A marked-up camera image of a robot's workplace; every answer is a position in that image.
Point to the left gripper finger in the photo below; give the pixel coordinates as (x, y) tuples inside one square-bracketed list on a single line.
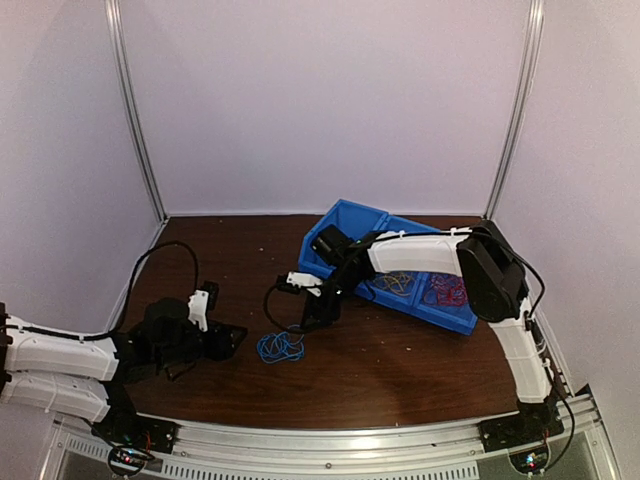
[(230, 338), (212, 289)]

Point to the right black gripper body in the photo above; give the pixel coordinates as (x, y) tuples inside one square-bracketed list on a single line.
[(342, 295)]

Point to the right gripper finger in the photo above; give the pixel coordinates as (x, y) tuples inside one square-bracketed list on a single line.
[(311, 313), (326, 316)]

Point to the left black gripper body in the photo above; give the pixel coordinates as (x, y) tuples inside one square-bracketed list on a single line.
[(215, 351)]

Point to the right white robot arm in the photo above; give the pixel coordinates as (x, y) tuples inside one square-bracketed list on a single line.
[(493, 274)]

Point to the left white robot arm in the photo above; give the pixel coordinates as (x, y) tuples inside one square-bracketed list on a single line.
[(86, 376)]

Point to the blue bin middle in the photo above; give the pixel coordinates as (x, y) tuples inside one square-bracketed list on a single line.
[(396, 290)]

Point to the blue bin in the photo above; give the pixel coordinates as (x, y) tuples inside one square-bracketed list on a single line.
[(443, 301), (345, 219), (396, 290)]

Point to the blue bin far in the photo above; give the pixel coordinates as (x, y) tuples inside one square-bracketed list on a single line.
[(345, 219)]

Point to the blue bin near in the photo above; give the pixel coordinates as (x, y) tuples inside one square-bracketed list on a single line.
[(443, 301)]

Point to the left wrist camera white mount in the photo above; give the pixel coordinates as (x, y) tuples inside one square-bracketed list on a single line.
[(198, 307)]

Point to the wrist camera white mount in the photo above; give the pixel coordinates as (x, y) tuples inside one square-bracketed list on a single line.
[(198, 307), (294, 282)]

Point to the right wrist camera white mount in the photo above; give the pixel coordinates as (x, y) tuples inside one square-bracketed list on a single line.
[(294, 282)]

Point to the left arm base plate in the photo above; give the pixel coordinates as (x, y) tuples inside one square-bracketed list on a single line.
[(145, 433)]

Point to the front aluminium rail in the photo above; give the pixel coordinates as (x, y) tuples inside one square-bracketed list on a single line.
[(447, 450)]

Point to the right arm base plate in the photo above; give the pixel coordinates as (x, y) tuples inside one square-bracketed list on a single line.
[(517, 430)]

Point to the left aluminium frame post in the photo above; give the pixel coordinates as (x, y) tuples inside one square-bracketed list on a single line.
[(123, 72)]

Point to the aluminium frame post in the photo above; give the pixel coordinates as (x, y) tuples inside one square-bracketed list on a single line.
[(123, 72), (529, 62)]

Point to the right aluminium frame post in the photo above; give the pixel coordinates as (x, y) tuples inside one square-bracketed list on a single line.
[(529, 62)]

